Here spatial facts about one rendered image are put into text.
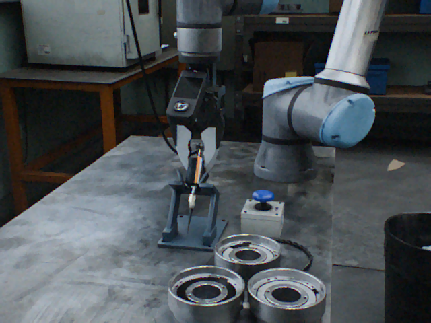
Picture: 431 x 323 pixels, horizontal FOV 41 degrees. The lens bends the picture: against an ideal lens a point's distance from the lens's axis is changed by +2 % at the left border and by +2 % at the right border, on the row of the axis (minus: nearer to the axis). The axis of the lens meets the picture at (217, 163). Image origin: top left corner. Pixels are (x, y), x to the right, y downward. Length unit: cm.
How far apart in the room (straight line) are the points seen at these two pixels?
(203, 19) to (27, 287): 49
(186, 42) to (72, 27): 217
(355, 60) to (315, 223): 34
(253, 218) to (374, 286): 160
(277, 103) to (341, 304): 130
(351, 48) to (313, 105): 13
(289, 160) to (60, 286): 61
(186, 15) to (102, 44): 211
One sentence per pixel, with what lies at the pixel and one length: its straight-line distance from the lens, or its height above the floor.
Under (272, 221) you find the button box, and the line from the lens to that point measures 100.
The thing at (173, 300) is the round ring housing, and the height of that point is 83.
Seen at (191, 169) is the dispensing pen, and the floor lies 92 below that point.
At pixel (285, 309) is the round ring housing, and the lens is 75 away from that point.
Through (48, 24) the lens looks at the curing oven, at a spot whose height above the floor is 101.
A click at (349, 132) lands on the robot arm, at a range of 118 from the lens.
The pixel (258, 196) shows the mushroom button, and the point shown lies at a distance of 101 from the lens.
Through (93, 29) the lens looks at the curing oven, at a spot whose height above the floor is 100.
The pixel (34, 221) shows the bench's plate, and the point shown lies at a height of 80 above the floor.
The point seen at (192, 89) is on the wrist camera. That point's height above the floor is 107.
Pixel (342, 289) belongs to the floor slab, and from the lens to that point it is 251.
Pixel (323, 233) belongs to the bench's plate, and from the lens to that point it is 105.
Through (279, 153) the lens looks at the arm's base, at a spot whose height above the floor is 87.
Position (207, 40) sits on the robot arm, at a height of 115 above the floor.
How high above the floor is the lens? 124
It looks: 18 degrees down
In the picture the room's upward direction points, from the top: straight up
